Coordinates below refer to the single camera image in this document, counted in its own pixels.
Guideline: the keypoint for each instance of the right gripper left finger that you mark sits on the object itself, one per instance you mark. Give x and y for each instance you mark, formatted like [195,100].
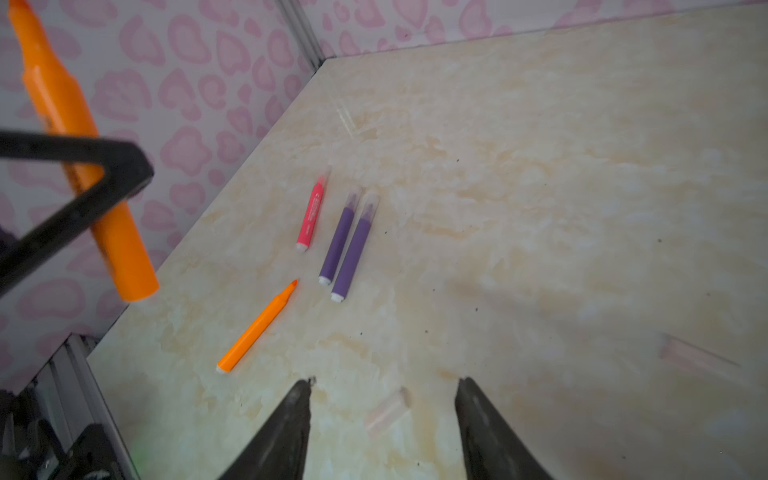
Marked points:
[279,448]

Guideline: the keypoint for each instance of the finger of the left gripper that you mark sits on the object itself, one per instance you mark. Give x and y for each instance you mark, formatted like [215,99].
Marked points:
[126,171]

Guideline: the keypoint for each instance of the clear pen cap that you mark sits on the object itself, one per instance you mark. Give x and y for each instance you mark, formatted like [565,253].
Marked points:
[370,205]
[324,176]
[387,412]
[700,361]
[353,198]

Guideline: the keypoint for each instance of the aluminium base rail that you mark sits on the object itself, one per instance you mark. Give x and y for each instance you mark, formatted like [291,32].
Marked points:
[59,425]

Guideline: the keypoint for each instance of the purple highlighter pen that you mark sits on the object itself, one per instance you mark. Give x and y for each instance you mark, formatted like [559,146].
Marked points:
[333,256]
[349,265]

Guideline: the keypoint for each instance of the pink highlighter pen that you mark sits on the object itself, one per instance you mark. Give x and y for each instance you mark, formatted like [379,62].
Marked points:
[310,217]

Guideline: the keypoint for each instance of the orange highlighter pen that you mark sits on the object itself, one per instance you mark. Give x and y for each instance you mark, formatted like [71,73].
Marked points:
[240,348]
[102,173]

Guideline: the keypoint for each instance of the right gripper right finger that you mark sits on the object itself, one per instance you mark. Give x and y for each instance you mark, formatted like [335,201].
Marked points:
[491,449]

